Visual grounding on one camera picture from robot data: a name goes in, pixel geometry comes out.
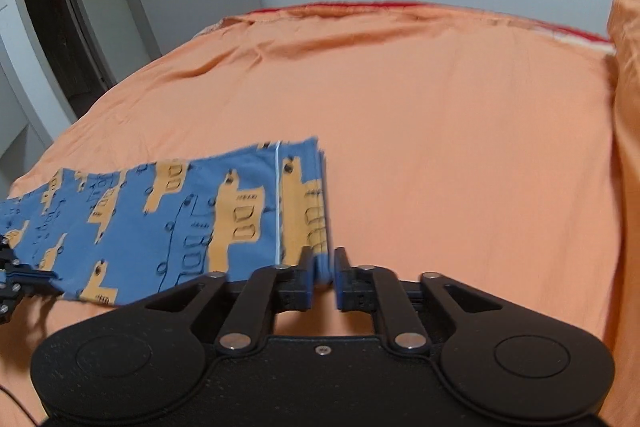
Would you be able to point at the red blanket edge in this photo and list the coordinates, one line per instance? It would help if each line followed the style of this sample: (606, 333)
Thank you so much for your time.
(575, 33)

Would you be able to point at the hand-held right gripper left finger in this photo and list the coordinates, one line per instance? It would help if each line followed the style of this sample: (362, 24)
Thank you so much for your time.
(304, 269)

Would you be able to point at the blue pants with yellow print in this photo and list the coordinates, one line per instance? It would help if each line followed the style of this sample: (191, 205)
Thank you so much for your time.
(200, 217)

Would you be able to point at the grey door frame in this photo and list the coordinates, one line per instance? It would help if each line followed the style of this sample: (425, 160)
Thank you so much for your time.
(60, 27)

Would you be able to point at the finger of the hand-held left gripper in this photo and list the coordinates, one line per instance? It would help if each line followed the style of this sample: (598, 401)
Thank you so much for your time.
(20, 288)
(12, 257)

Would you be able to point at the orange pillow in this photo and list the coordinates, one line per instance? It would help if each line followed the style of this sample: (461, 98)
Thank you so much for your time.
(627, 82)

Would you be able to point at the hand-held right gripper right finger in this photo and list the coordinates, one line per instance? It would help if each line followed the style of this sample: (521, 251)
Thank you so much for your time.
(340, 292)

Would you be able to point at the orange bed sheet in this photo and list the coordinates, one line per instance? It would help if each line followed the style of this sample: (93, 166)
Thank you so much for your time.
(425, 132)

